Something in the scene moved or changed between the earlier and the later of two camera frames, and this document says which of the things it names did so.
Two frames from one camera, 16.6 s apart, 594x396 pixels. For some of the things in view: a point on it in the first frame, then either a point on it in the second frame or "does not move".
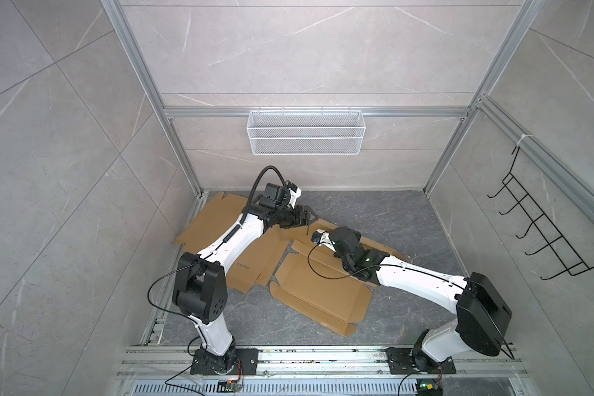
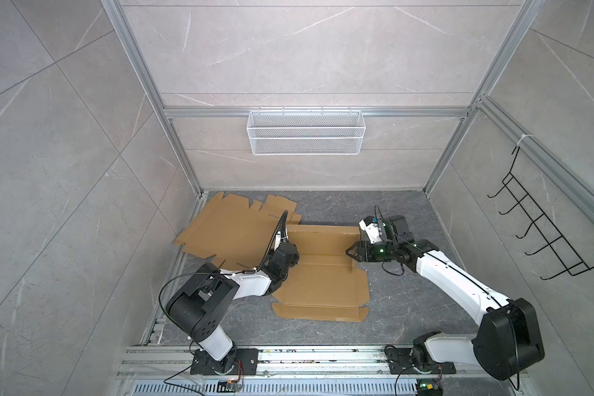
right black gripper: x=358 y=234 -> x=360 y=249
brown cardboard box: x=314 y=283 does not move
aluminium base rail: x=174 y=363 does not move
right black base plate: x=400 y=361 does not move
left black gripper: x=302 y=219 -> x=297 y=256
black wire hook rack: x=572 y=261 does not move
